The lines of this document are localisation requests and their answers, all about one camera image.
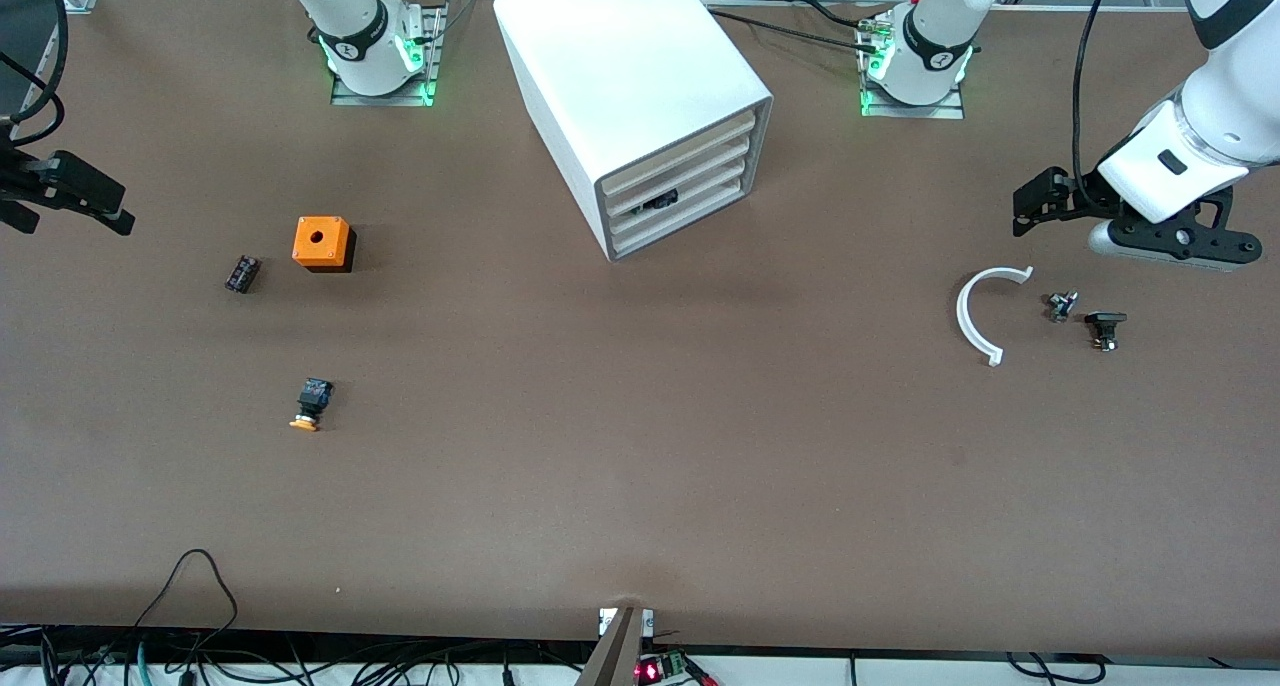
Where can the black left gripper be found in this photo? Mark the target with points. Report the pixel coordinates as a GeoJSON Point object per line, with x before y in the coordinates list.
{"type": "Point", "coordinates": [1084, 202]}

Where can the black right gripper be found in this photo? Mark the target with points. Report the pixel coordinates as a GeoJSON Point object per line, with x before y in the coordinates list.
{"type": "Point", "coordinates": [14, 185]}

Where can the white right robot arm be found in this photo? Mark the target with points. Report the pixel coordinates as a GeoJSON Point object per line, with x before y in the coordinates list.
{"type": "Point", "coordinates": [350, 16]}

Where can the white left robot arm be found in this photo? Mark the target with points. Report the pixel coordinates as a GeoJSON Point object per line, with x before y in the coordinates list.
{"type": "Point", "coordinates": [1230, 116]}

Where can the yellow push button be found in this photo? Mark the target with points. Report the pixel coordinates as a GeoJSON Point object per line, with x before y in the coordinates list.
{"type": "Point", "coordinates": [312, 398]}

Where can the small metal part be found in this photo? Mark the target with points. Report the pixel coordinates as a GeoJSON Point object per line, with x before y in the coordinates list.
{"type": "Point", "coordinates": [1060, 306]}

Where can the small black part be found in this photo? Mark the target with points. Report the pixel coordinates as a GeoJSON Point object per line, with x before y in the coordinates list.
{"type": "Point", "coordinates": [1104, 324]}

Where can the white curved plastic piece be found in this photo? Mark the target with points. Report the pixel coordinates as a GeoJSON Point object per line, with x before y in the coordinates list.
{"type": "Point", "coordinates": [966, 316]}

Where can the small black connector block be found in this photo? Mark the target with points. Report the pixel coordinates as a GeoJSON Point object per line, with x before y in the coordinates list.
{"type": "Point", "coordinates": [243, 273]}

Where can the orange box with hole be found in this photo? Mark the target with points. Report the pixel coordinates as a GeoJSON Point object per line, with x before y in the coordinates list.
{"type": "Point", "coordinates": [320, 238]}

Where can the green circuit board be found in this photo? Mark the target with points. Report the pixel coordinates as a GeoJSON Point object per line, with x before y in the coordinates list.
{"type": "Point", "coordinates": [665, 668]}

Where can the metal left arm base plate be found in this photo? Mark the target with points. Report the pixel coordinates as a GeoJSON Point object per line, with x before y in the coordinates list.
{"type": "Point", "coordinates": [950, 109]}

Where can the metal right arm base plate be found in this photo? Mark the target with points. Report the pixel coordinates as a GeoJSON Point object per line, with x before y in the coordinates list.
{"type": "Point", "coordinates": [345, 96]}

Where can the brown camera stand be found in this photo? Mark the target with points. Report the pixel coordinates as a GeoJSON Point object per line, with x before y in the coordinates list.
{"type": "Point", "coordinates": [615, 656]}

